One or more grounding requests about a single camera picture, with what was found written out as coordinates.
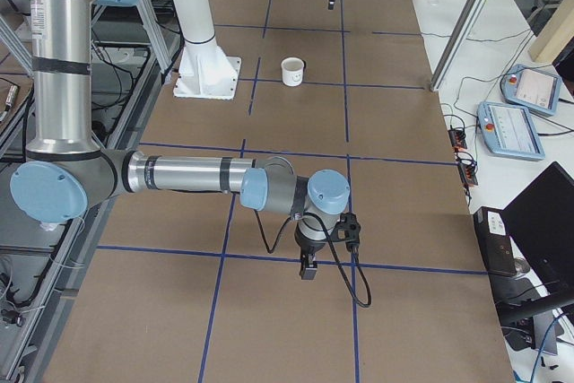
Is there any white smiley mug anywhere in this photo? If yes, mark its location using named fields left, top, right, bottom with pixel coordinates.
left=281, top=57, right=306, bottom=87

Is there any black computer box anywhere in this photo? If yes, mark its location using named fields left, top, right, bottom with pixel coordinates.
left=474, top=206, right=517, bottom=277

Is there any orange black connector box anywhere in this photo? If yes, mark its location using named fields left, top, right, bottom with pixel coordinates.
left=448, top=128, right=467, bottom=151

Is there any near blue teach pendant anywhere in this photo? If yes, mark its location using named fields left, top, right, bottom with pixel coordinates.
left=477, top=101, right=545, bottom=161

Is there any blue teach pendant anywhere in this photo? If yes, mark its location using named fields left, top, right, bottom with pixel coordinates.
left=477, top=101, right=545, bottom=161
left=501, top=64, right=562, bottom=117

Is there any far blue teach pendant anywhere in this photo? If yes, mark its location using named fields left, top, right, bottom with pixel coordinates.
left=501, top=64, right=562, bottom=117

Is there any black monitor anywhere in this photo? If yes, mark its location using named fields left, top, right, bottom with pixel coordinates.
left=499, top=161, right=573, bottom=325

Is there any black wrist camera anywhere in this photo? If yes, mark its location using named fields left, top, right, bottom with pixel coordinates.
left=331, top=212, right=361, bottom=253

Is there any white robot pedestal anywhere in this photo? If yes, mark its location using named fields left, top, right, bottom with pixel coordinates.
left=173, top=0, right=241, bottom=100

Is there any aluminium frame post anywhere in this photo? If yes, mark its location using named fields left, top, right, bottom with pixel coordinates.
left=430, top=0, right=486, bottom=91

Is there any aluminium side rail frame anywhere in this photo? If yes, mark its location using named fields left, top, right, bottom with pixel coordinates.
left=1, top=0, right=171, bottom=382

